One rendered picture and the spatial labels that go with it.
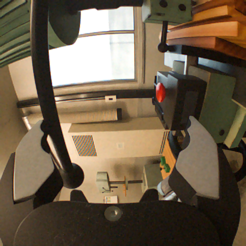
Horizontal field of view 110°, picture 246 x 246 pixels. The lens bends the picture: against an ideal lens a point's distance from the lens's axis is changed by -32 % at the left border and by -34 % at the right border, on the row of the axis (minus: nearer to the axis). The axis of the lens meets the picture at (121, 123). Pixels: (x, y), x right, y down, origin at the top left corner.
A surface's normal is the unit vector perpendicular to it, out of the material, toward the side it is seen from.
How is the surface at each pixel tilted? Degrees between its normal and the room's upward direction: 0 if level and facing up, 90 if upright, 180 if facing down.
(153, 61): 90
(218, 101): 90
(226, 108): 90
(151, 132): 90
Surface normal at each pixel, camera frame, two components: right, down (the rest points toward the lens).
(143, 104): 0.02, 0.59
